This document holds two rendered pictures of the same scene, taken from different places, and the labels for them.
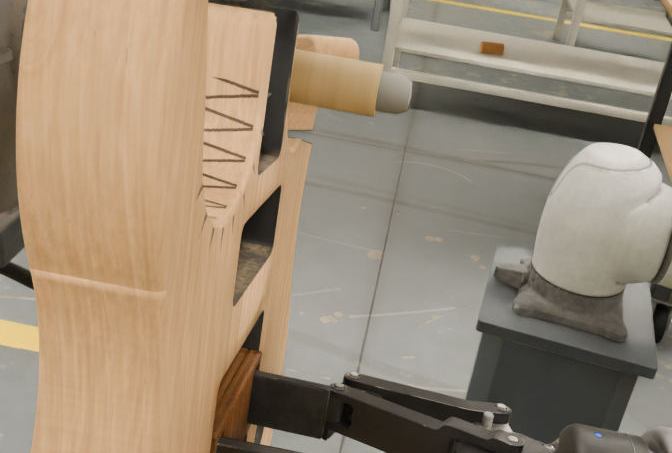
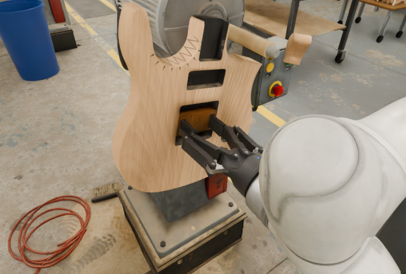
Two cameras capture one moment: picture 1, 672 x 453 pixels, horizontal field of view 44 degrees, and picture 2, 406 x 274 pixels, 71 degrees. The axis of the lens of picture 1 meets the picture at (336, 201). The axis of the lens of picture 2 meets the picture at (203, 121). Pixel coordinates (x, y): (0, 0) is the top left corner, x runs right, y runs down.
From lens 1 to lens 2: 0.37 m
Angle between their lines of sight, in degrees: 44
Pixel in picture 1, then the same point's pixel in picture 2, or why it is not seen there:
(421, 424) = (234, 140)
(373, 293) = not seen: outside the picture
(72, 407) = (133, 91)
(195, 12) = (139, 18)
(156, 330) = (137, 78)
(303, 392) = (218, 123)
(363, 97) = (261, 51)
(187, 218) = (145, 59)
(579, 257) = not seen: outside the picture
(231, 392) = (196, 114)
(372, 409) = (229, 133)
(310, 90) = (251, 46)
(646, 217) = not seen: outside the picture
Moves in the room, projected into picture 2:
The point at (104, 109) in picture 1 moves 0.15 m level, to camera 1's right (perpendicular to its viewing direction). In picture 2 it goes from (123, 34) to (177, 67)
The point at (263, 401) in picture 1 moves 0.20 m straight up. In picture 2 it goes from (211, 122) to (214, 34)
